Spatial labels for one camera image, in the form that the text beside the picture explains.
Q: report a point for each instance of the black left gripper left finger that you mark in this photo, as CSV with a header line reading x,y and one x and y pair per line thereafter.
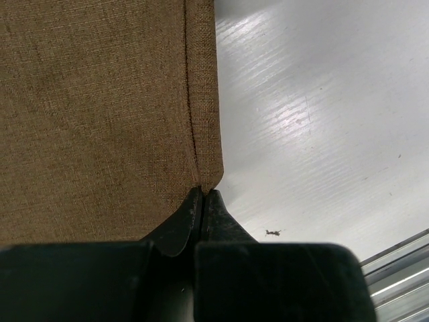
x,y
145,280

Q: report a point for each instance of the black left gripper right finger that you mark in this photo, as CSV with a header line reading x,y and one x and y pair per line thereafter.
x,y
240,279

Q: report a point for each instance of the brown cloth napkin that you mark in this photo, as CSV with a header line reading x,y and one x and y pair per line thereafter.
x,y
109,116

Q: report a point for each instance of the aluminium rail frame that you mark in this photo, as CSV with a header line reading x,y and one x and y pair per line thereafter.
x,y
397,279

